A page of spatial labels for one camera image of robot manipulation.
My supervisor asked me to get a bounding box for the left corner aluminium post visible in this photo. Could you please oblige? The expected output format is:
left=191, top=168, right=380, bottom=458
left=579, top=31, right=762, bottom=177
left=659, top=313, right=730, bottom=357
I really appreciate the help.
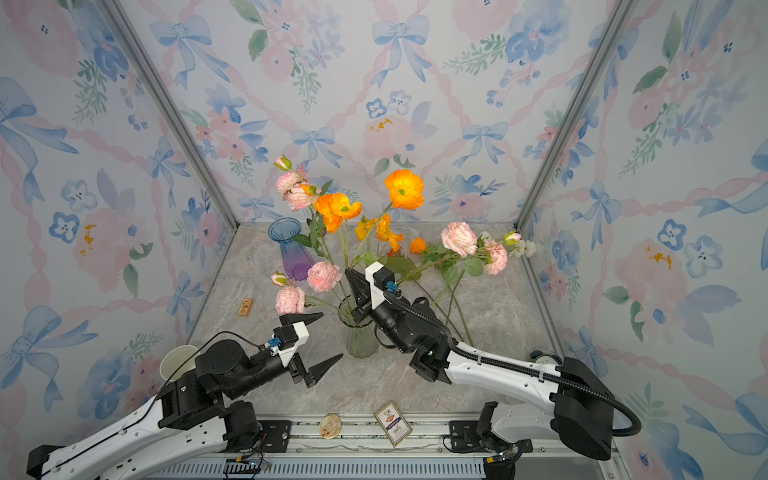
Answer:
left=96, top=0, right=240, bottom=230

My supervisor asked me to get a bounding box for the orange marigold flower stem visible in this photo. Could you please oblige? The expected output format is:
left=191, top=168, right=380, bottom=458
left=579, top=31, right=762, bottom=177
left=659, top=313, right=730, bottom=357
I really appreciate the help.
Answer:
left=381, top=244, right=474, bottom=345

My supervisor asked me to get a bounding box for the orange rose stem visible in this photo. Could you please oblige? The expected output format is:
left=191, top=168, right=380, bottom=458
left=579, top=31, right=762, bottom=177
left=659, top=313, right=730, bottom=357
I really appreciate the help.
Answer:
left=409, top=237, right=427, bottom=255

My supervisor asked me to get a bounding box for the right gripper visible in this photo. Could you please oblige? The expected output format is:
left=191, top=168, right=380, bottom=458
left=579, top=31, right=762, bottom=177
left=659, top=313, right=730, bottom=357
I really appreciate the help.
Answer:
left=351, top=265, right=415, bottom=356

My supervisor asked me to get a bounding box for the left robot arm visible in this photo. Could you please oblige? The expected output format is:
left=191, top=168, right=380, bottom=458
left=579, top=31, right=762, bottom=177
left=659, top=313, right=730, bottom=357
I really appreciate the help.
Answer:
left=26, top=312, right=341, bottom=479

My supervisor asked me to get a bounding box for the aluminium rail frame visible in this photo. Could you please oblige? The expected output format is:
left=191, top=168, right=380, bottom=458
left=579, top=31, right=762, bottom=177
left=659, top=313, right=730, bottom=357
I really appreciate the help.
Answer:
left=113, top=413, right=625, bottom=480

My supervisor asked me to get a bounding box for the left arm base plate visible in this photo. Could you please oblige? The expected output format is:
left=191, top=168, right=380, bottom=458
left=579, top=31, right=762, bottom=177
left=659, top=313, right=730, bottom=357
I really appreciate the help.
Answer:
left=220, top=420, right=293, bottom=453

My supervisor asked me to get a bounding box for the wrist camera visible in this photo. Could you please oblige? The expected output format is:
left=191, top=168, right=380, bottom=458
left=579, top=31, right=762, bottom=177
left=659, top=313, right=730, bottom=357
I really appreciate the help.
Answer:
left=365, top=261, right=400, bottom=310
left=264, top=323, right=309, bottom=367

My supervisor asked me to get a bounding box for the framed card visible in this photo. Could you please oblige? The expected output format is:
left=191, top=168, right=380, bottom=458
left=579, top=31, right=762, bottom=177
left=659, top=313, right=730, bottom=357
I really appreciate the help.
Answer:
left=374, top=401, right=413, bottom=447

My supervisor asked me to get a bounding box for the cream white cup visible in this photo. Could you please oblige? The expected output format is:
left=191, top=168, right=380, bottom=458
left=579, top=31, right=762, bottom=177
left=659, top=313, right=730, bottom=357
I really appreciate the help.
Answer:
left=159, top=345, right=199, bottom=382

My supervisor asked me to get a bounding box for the clear grey glass vase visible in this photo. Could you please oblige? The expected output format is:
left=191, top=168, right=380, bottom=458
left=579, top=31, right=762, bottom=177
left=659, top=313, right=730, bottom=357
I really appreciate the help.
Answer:
left=337, top=295, right=379, bottom=358

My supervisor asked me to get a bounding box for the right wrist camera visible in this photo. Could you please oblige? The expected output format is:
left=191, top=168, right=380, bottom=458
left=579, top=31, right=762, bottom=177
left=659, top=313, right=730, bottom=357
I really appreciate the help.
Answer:
left=365, top=261, right=400, bottom=310

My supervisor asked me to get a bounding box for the white flower stem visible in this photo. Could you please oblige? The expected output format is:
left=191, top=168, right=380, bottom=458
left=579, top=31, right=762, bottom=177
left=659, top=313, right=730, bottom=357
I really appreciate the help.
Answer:
left=510, top=240, right=538, bottom=258

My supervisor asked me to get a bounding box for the pink rose stem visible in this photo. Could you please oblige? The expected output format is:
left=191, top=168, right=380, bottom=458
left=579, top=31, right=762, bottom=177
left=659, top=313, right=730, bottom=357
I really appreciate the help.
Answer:
left=274, top=156, right=331, bottom=263
left=425, top=222, right=525, bottom=277

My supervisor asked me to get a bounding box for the right corner aluminium post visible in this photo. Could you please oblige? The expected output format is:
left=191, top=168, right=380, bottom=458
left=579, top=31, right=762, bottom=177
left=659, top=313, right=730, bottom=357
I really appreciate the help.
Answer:
left=515, top=0, right=635, bottom=232

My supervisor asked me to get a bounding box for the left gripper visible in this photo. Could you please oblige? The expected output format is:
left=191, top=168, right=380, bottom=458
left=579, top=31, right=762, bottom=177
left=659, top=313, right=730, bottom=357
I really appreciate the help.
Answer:
left=229, top=312, right=343, bottom=400

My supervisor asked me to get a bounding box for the blue purple glass vase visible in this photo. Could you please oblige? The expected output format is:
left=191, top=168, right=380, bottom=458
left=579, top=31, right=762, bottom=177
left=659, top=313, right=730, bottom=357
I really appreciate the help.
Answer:
left=268, top=217, right=315, bottom=281

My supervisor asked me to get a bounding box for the yellow poppy flower stem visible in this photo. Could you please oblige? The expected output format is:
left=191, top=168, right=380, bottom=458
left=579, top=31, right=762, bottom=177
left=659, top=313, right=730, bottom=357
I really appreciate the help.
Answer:
left=351, top=213, right=405, bottom=266

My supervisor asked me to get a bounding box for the corner aluminium post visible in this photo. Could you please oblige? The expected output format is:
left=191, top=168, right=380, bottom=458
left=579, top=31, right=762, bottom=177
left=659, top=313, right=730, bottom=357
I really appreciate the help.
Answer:
left=96, top=0, right=240, bottom=230
left=515, top=0, right=635, bottom=232

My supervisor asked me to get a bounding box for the small wooden block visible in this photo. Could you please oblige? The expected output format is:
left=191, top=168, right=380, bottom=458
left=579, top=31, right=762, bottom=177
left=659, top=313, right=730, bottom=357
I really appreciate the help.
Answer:
left=238, top=298, right=253, bottom=317

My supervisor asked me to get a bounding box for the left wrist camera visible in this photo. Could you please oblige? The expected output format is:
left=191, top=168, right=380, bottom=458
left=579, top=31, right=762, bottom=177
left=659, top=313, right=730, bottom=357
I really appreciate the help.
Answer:
left=264, top=323, right=309, bottom=367

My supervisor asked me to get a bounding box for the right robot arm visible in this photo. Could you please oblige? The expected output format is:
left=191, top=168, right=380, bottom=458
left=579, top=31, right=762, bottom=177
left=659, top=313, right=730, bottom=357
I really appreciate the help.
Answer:
left=345, top=264, right=614, bottom=461

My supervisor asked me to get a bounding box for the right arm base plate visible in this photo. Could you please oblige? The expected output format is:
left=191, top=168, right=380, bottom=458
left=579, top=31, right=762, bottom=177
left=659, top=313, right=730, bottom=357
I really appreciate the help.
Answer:
left=447, top=420, right=533, bottom=454

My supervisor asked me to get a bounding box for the pink carnation stem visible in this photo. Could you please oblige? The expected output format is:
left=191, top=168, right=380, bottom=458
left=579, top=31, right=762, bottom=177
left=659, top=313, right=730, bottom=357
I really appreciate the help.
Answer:
left=271, top=261, right=342, bottom=315

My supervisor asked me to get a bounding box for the round beige coaster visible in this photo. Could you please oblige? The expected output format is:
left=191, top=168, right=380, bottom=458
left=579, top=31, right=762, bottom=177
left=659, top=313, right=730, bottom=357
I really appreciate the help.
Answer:
left=318, top=414, right=343, bottom=439

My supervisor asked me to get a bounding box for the black corrugated cable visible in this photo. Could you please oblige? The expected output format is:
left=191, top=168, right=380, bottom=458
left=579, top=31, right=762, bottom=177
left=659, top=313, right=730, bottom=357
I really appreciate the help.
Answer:
left=386, top=287, right=643, bottom=437

